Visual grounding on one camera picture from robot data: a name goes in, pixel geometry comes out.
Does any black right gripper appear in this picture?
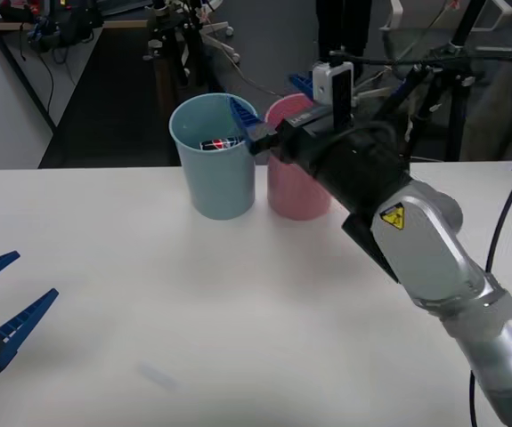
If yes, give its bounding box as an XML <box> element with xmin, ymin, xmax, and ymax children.
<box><xmin>227</xmin><ymin>73</ymin><xmax>357</xmax><ymax>177</ymax></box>

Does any grey desk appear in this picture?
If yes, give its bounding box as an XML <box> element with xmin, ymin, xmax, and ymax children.
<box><xmin>0</xmin><ymin>17</ymin><xmax>150</xmax><ymax>133</ymax></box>

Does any pale blue plastic bin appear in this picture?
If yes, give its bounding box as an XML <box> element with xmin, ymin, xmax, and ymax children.
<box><xmin>167</xmin><ymin>93</ymin><xmax>257</xmax><ymax>222</ymax></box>

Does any beige floor cable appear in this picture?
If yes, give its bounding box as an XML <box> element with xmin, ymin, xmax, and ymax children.
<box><xmin>208</xmin><ymin>24</ymin><xmax>292</xmax><ymax>100</ymax></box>

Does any person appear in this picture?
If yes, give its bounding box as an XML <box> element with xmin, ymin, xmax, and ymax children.
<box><xmin>458</xmin><ymin>17</ymin><xmax>512</xmax><ymax>164</ymax></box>
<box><xmin>315</xmin><ymin>0</ymin><xmax>370</xmax><ymax>82</ymax></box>

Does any black camera tripod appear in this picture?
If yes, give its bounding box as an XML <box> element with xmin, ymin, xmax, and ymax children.
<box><xmin>142</xmin><ymin>0</ymin><xmax>215</xmax><ymax>90</ymax></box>
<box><xmin>370</xmin><ymin>0</ymin><xmax>484</xmax><ymax>164</ymax></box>

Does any white wheeled base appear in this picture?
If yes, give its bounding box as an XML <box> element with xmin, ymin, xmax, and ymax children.
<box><xmin>198</xmin><ymin>20</ymin><xmax>241</xmax><ymax>64</ymax></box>

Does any pink plastic bin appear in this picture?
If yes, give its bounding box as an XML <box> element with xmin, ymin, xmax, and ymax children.
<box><xmin>263</xmin><ymin>93</ymin><xmax>333</xmax><ymax>222</ymax></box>

